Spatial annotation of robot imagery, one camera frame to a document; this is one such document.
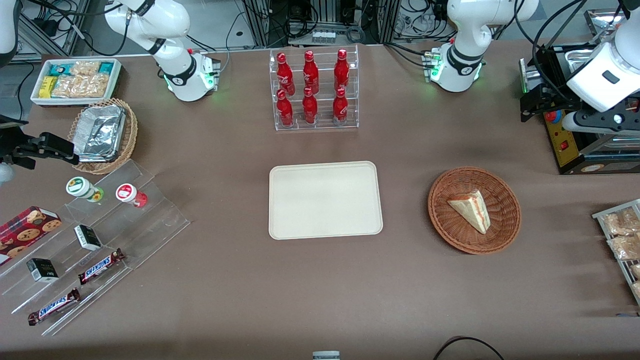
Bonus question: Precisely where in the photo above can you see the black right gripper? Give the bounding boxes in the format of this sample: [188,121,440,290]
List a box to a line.
[0,132,80,171]

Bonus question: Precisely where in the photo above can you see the black cable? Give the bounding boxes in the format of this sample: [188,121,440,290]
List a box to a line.
[432,336,506,360]

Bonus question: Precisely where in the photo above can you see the brown wicker basket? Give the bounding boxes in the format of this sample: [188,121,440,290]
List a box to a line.
[427,166,522,255]

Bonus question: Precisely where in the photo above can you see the triangular sandwich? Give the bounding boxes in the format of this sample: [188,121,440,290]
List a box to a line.
[446,189,492,235]

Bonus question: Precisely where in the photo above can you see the green lid cup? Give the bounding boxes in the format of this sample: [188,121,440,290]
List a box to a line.
[65,176,105,203]

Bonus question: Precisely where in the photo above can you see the red cola bottle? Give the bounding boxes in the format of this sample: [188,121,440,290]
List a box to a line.
[332,87,349,126]
[303,50,320,96]
[334,48,350,93]
[276,89,294,127]
[302,87,319,125]
[276,52,296,97]

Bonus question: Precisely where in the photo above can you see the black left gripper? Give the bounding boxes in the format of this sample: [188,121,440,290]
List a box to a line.
[520,80,583,124]

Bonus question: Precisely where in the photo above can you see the beige plastic tray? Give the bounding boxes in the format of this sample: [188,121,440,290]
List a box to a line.
[268,160,384,241]

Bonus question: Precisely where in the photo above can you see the red cookie box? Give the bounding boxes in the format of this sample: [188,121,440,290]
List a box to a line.
[0,206,63,267]

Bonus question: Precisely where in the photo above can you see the Snickers bar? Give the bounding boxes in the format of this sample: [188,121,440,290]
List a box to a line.
[77,248,126,286]
[27,288,81,326]

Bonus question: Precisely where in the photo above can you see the black and yellow machine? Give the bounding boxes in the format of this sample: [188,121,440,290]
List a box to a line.
[519,44,640,175]

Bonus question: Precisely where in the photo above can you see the clear acrylic bottle rack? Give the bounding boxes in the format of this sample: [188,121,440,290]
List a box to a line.
[269,44,360,132]

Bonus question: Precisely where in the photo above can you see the peanut snack bag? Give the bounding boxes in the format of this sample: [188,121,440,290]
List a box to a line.
[51,75,83,99]
[80,74,110,98]
[70,60,102,77]

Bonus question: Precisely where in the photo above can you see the stack of foil trays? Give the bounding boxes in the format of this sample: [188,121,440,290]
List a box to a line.
[73,104,127,163]

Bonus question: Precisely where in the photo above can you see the white snack bin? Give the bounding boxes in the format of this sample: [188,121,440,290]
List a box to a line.
[30,58,122,107]

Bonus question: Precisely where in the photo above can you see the grey wire rack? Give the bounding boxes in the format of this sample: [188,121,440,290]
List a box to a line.
[592,199,640,307]

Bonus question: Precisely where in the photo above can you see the shiny metal tray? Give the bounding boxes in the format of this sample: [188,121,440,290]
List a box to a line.
[584,7,628,38]

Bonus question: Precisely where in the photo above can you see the light wicker basket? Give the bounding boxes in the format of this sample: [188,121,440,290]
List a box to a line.
[67,97,139,175]

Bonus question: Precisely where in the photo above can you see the small black box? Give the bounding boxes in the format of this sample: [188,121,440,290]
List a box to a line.
[26,258,59,283]
[74,224,103,252]

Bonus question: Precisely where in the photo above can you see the clear acrylic step display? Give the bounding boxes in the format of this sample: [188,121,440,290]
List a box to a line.
[0,159,191,337]

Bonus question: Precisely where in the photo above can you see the red lid cup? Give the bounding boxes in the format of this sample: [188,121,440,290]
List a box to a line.
[115,183,148,208]

